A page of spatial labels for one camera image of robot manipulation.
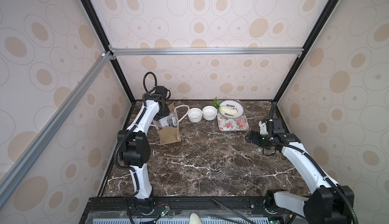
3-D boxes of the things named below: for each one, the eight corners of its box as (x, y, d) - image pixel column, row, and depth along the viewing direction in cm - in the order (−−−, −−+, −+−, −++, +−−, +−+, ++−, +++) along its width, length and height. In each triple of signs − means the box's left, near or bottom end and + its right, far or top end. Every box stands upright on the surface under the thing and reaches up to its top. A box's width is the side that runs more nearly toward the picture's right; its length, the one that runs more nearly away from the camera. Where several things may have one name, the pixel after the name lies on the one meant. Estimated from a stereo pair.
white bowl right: (202, 120, 110) (202, 116, 107) (202, 109, 117) (202, 105, 113) (216, 120, 110) (217, 116, 107) (215, 109, 117) (216, 105, 113)
